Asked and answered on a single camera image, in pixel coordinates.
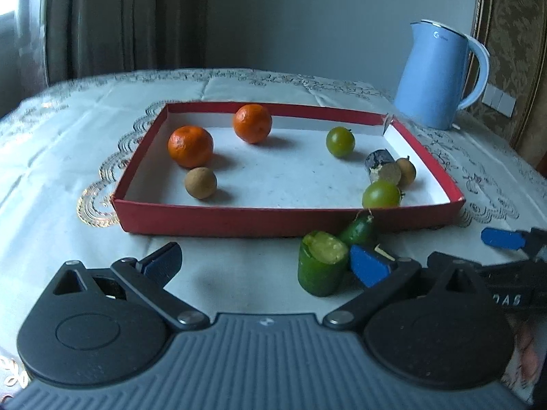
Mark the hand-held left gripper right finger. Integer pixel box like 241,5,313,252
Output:
322,244,490,331

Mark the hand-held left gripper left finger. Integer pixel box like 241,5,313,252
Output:
53,242,210,330

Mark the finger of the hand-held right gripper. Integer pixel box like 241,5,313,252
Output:
481,226,547,261
427,251,461,268

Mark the cut green cucumber chunk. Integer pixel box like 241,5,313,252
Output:
298,230,350,297

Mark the green round plum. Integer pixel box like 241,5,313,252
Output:
325,126,356,158
362,180,403,209

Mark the brown longan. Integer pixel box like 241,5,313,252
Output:
185,166,218,200
395,156,417,188

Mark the red shallow cardboard box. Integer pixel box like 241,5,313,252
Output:
110,101,467,238

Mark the orange mandarin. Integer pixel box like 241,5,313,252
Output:
232,104,273,145
168,125,214,168

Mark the small green cucumber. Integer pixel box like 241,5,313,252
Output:
339,214,379,246

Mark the embroidered white tablecloth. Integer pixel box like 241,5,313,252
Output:
0,67,547,402

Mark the light blue electric kettle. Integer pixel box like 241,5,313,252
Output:
393,20,491,131

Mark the brown curtain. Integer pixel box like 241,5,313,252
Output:
40,0,211,83

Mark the white wall switch panel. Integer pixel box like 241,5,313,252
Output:
482,83,517,117

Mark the ornate gold framed wall panel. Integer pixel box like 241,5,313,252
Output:
469,0,547,168

